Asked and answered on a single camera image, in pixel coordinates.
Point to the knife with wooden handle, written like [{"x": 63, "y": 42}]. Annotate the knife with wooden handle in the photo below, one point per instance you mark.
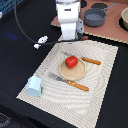
[{"x": 83, "y": 58}]

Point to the fork with wooden handle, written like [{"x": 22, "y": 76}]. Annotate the fork with wooden handle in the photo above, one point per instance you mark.
[{"x": 76, "y": 85}]

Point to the red tomato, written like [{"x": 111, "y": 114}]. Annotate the red tomato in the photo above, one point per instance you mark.
[{"x": 71, "y": 61}]

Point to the brown stove board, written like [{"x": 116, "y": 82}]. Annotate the brown stove board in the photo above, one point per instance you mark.
[{"x": 110, "y": 28}]

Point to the round wooden plate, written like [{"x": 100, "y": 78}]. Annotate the round wooden plate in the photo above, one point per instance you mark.
[{"x": 75, "y": 73}]

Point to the grey saucepan with handle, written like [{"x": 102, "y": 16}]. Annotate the grey saucepan with handle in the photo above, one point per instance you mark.
[{"x": 95, "y": 17}]

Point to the beige bowl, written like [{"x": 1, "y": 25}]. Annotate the beige bowl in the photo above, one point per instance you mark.
[{"x": 124, "y": 16}]

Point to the light blue cup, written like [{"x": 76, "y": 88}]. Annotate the light blue cup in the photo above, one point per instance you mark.
[{"x": 34, "y": 86}]

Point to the beige woven placemat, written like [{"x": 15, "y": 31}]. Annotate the beige woven placemat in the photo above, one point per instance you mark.
[{"x": 77, "y": 107}]

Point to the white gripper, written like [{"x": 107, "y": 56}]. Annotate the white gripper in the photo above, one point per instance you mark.
[{"x": 71, "y": 25}]

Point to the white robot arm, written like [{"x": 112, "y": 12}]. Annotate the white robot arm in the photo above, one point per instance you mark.
[{"x": 68, "y": 7}]

